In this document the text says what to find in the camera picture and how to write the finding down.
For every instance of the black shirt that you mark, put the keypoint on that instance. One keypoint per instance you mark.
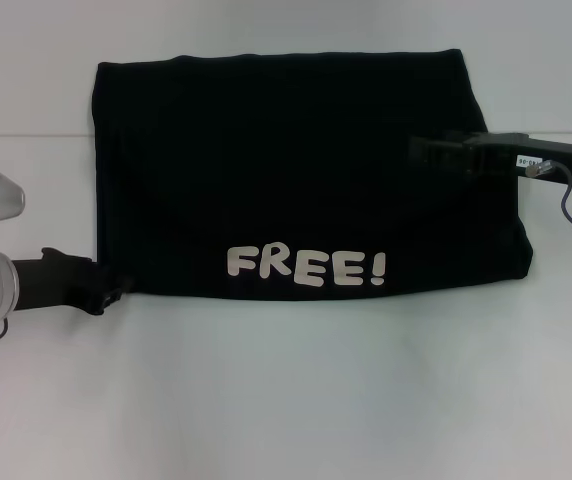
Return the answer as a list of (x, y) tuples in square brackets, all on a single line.
[(291, 175)]

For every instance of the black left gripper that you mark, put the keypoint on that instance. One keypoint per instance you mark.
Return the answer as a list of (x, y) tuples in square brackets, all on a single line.
[(56, 282)]

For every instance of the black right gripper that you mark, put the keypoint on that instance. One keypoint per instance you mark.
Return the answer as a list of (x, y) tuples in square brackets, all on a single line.
[(516, 152)]

